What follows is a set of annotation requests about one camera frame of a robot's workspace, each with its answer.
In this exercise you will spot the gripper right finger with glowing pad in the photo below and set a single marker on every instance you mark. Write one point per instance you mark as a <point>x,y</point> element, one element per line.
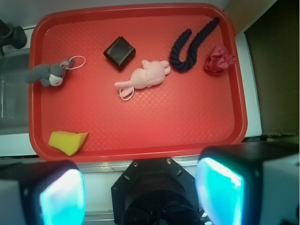
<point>252,183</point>

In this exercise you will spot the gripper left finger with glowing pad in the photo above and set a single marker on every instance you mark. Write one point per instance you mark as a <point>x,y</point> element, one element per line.
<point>42,193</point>

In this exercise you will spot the black box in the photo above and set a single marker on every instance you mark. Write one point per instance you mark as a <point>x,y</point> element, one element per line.
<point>120,53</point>

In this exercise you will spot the yellow sponge wedge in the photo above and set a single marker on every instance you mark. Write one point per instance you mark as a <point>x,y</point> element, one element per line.
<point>67,142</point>

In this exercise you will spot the grey plush bunny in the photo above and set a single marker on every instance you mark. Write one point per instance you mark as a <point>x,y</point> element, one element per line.
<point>52,75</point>

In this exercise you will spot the crumpled dark red cloth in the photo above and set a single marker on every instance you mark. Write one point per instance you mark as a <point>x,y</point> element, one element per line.
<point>219,61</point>

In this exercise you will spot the red plastic tray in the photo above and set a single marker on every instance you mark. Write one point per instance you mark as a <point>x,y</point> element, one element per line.
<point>181,116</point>

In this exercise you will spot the pink plush bunny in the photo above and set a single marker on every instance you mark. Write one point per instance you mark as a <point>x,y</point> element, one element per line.
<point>151,73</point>

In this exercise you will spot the black knob fixture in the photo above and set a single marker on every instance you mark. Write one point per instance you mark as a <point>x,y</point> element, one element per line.
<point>11,35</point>

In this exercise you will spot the black octagonal mount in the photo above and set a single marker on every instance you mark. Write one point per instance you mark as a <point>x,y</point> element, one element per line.
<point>156,192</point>

